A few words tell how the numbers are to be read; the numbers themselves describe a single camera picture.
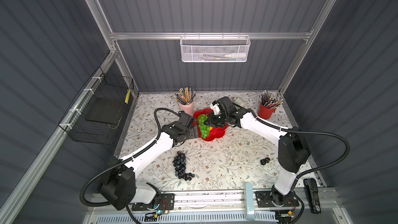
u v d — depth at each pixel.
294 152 0.47
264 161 0.84
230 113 0.68
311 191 0.74
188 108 1.02
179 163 0.82
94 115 0.73
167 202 0.72
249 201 0.71
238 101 1.05
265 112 1.01
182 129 0.63
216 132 0.97
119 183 0.41
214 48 1.24
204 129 0.87
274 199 0.65
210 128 0.97
